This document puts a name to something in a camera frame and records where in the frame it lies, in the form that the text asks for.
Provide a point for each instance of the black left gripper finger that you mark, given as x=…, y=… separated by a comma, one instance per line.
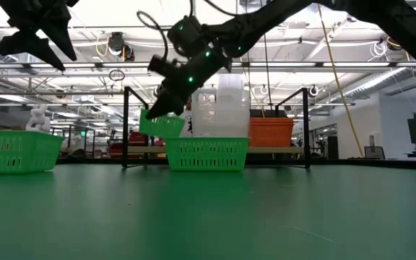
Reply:
x=63, y=36
x=27, y=45

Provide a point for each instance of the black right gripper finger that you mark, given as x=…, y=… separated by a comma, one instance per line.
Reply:
x=161, y=106
x=177, y=107

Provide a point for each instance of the green slotted plastic basket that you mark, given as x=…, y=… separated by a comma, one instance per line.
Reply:
x=161, y=126
x=16, y=135
x=206, y=141

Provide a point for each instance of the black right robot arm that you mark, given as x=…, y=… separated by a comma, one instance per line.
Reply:
x=265, y=21

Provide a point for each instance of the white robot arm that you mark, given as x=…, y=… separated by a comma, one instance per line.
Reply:
x=38, y=121

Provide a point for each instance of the white column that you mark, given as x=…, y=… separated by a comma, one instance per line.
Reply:
x=229, y=81

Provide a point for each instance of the red cart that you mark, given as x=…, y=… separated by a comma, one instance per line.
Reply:
x=135, y=138

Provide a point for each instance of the long ceiling light bar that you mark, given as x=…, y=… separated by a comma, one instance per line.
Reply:
x=284, y=65

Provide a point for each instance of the grey office chair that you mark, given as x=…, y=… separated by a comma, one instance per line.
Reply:
x=374, y=152

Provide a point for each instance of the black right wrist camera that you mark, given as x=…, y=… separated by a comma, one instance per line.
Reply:
x=161, y=66

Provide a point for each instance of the wooden shelf with black frame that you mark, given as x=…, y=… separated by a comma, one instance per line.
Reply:
x=276, y=150

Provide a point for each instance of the black metal table frame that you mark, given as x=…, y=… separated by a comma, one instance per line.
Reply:
x=374, y=163

